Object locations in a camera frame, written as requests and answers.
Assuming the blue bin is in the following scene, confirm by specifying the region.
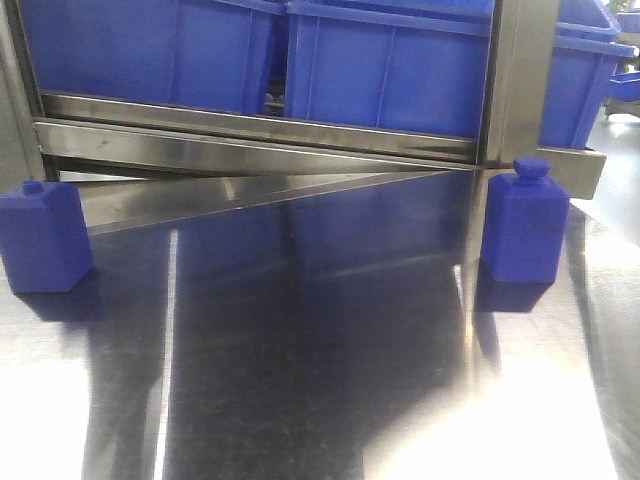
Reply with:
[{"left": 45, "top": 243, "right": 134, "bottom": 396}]
[
  {"left": 20, "top": 1, "right": 285, "bottom": 114},
  {"left": 284, "top": 1, "right": 491, "bottom": 138},
  {"left": 539, "top": 0, "right": 635, "bottom": 150}
]

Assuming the stainless steel shelf frame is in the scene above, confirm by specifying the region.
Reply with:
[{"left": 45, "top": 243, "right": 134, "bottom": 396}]
[{"left": 0, "top": 0, "right": 608, "bottom": 236}]

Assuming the blue bin upper middle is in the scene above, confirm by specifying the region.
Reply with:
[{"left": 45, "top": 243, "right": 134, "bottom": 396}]
[{"left": 284, "top": 1, "right": 491, "bottom": 138}]

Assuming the blue bottle-shaped part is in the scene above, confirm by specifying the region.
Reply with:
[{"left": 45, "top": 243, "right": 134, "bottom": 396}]
[
  {"left": 481, "top": 157, "right": 570, "bottom": 284},
  {"left": 1, "top": 180, "right": 93, "bottom": 294}
]

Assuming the blue bin upper left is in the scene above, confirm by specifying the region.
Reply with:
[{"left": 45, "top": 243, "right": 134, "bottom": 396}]
[{"left": 20, "top": 1, "right": 285, "bottom": 114}]

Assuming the blue bin far right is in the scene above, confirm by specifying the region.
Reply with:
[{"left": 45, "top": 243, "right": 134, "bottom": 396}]
[{"left": 539, "top": 0, "right": 635, "bottom": 150}]

